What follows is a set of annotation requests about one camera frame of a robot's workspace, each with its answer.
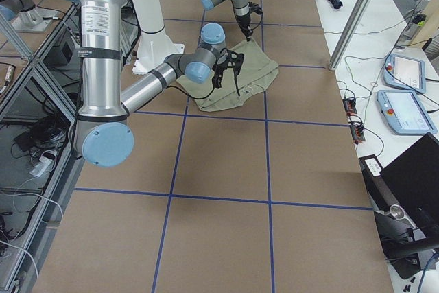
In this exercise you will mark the olive green long-sleeve shirt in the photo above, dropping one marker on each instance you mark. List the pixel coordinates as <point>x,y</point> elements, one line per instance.
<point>257,73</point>

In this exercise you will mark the blue teach pendant near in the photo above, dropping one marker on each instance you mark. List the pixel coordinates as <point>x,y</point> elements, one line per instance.
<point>404,113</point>

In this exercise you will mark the blue teach pendant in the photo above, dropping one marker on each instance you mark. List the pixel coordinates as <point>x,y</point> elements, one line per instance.
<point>405,73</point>
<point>404,113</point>

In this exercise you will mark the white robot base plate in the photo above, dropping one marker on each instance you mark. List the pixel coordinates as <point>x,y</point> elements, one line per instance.
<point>154,43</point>

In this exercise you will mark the blue teach pendant far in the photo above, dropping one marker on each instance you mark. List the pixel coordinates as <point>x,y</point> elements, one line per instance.
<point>405,73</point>

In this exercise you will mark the aluminium frame post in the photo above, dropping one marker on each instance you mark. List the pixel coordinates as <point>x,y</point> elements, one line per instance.
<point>348,32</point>

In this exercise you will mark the aluminium frame side rail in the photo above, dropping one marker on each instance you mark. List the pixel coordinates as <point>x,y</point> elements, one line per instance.
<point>38,168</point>

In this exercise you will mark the black laptop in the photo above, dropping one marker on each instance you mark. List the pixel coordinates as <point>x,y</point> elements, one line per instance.
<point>407,189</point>

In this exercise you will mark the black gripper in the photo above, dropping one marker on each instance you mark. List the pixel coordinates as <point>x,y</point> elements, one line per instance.
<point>243,21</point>
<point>218,75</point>

